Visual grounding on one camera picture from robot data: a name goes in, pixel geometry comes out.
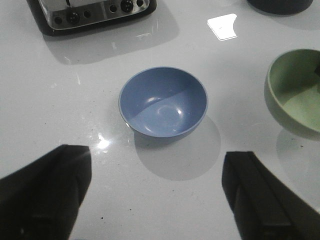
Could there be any black and chrome toaster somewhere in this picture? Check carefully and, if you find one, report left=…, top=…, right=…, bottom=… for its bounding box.
left=27, top=0, right=157, bottom=37

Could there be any dark blue saucepan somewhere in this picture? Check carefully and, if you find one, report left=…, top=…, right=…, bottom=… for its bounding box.
left=247, top=0, right=313, bottom=15

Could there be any light green bowl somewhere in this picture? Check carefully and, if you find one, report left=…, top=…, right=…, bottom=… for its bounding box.
left=264, top=49, right=320, bottom=141

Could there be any blue bowl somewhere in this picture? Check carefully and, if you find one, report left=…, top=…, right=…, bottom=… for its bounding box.
left=118, top=66, right=209, bottom=141

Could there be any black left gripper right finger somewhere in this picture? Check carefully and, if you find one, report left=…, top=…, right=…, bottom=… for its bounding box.
left=221, top=151, right=320, bottom=240

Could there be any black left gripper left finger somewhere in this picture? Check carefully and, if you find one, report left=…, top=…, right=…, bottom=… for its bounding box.
left=0, top=144, right=92, bottom=240

